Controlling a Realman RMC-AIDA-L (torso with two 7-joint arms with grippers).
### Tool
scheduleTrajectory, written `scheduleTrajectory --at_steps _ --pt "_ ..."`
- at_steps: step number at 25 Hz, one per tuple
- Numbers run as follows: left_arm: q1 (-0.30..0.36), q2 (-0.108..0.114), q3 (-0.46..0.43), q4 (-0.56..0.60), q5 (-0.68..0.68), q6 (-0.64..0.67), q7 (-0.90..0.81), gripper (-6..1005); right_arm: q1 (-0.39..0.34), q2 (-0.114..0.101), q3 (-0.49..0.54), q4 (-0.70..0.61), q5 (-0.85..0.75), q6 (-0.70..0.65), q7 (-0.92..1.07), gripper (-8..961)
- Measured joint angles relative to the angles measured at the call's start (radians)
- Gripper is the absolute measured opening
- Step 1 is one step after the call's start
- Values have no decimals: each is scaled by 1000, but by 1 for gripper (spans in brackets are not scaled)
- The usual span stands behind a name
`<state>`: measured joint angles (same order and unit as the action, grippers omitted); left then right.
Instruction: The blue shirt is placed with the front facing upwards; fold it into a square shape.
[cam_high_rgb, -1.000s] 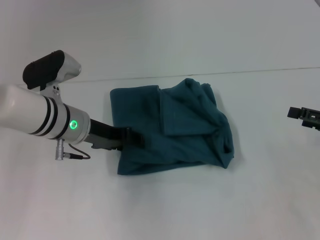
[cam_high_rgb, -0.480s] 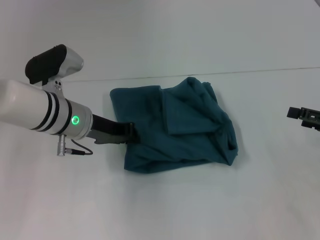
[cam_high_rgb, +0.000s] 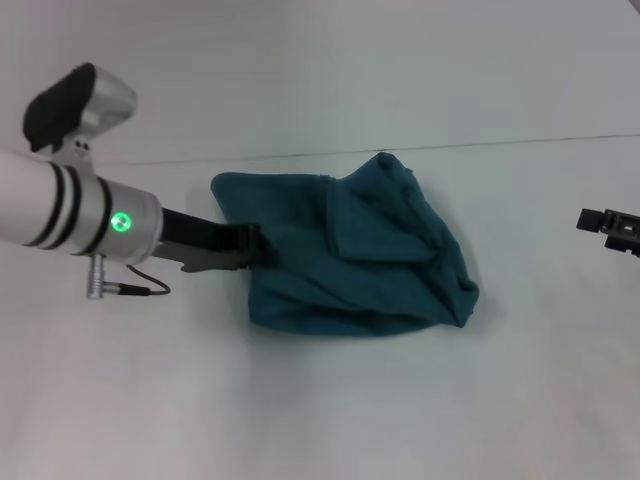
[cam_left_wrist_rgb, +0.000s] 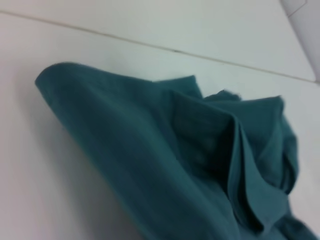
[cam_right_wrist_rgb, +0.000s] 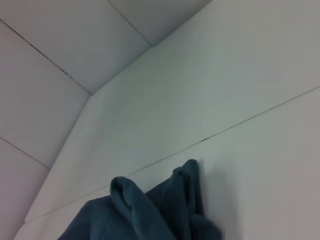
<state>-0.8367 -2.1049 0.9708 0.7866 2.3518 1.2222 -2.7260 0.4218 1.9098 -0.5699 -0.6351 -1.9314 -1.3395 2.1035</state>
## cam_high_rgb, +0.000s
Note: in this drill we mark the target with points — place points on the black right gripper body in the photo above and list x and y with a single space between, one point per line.
622 232

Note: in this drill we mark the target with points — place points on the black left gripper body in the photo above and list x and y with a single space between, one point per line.
200 240

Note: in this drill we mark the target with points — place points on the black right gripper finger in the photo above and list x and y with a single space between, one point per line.
590 220

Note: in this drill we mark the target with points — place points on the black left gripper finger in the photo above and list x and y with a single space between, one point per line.
262 247

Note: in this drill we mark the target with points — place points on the teal T-shirt pink FREE print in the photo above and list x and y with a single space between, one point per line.
360 260

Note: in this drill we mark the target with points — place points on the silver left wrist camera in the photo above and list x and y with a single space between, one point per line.
75 110

